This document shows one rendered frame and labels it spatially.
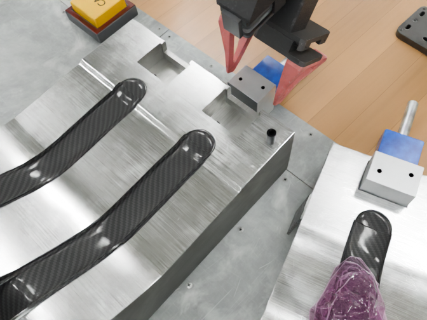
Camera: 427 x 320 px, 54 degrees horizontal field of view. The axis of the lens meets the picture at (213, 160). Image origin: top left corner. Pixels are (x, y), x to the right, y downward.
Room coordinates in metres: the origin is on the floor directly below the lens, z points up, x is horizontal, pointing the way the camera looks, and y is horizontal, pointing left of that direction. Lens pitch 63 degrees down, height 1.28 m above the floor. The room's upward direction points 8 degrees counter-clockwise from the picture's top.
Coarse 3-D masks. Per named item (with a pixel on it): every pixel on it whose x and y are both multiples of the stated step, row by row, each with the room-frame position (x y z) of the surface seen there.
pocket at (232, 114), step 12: (228, 96) 0.28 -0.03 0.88; (204, 108) 0.26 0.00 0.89; (216, 108) 0.28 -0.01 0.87; (228, 108) 0.28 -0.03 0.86; (240, 108) 0.27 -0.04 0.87; (216, 120) 0.26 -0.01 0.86; (228, 120) 0.26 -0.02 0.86; (240, 120) 0.26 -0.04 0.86; (252, 120) 0.25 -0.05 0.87; (240, 132) 0.24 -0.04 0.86
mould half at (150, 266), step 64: (128, 64) 0.34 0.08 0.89; (192, 64) 0.33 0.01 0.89; (0, 128) 0.28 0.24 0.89; (64, 128) 0.27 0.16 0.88; (128, 128) 0.25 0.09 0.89; (192, 128) 0.24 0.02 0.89; (256, 128) 0.23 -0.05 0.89; (64, 192) 0.19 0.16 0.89; (192, 192) 0.17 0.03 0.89; (256, 192) 0.18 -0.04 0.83; (0, 256) 0.12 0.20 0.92; (128, 256) 0.11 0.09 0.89; (192, 256) 0.11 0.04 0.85
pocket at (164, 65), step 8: (160, 48) 0.37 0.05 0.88; (144, 56) 0.35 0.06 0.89; (152, 56) 0.36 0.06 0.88; (160, 56) 0.37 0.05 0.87; (168, 56) 0.36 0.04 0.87; (176, 56) 0.36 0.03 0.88; (144, 64) 0.35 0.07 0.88; (152, 64) 0.36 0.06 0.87; (160, 64) 0.36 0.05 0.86; (168, 64) 0.36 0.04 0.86; (176, 64) 0.35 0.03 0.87; (184, 64) 0.34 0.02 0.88; (152, 72) 0.35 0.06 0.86; (160, 72) 0.34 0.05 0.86; (168, 72) 0.34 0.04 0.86; (176, 72) 0.34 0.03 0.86; (168, 80) 0.33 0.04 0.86
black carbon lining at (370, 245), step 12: (360, 216) 0.13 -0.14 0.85; (372, 216) 0.12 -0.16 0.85; (384, 216) 0.12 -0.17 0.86; (360, 228) 0.11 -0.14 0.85; (372, 228) 0.11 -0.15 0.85; (384, 228) 0.11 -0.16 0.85; (348, 240) 0.10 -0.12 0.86; (360, 240) 0.10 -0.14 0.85; (372, 240) 0.10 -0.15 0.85; (384, 240) 0.10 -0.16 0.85; (348, 252) 0.09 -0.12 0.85; (360, 252) 0.09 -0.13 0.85; (372, 252) 0.09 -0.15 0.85; (384, 252) 0.09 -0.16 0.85; (372, 264) 0.08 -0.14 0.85
